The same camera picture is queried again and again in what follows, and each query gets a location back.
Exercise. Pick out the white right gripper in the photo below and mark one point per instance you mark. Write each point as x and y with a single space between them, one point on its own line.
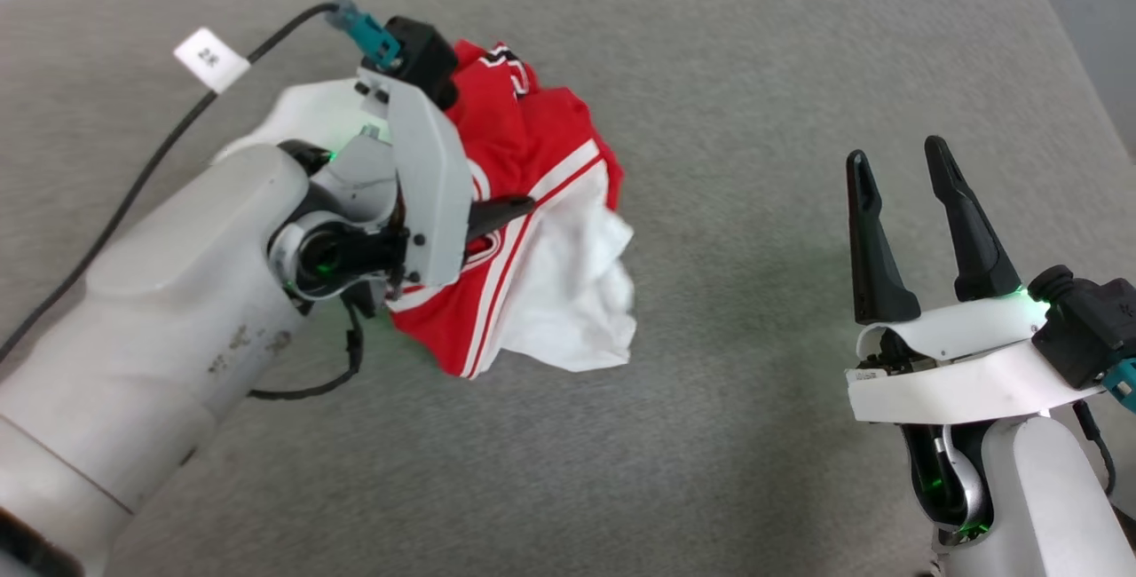
958 382

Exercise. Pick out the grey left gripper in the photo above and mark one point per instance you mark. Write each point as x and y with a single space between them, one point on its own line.
435 195

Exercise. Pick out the red and white garment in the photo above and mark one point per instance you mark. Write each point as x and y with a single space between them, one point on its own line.
550 142

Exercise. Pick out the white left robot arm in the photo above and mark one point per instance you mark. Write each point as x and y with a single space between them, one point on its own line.
160 293

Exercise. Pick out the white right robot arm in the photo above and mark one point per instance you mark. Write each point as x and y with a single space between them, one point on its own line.
1047 506

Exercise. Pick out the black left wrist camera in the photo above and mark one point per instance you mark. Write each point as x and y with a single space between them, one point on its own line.
422 53

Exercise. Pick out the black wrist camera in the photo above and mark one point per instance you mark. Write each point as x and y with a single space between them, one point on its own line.
1083 320
422 53

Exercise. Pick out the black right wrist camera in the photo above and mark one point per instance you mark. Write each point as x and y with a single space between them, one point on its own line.
1083 320

